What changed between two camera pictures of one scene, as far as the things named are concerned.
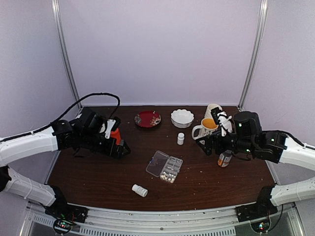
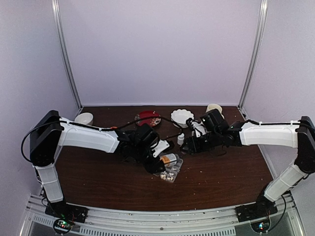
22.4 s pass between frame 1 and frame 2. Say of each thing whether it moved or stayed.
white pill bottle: stayed
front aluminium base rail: stayed
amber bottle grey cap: moved
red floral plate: stayed
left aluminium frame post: stayed
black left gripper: moved
